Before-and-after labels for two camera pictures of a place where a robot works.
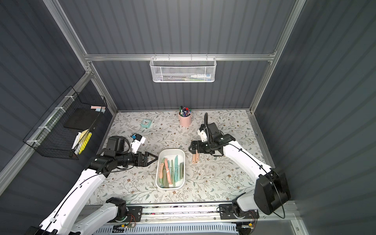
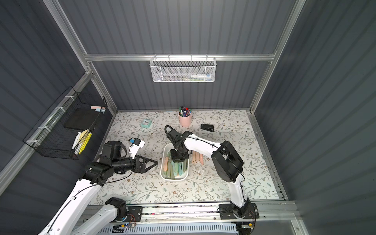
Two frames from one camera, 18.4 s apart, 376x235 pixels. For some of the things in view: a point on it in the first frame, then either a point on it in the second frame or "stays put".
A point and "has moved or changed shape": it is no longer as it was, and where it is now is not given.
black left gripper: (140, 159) → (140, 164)
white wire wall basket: (183, 69) stays put
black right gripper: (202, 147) → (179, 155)
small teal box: (146, 123) stays put
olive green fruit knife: (181, 170) → (185, 165)
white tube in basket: (203, 76) stays put
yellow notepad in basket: (82, 142) stays put
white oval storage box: (170, 169) has moved or changed shape
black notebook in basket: (82, 118) stays put
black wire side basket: (66, 130) stays put
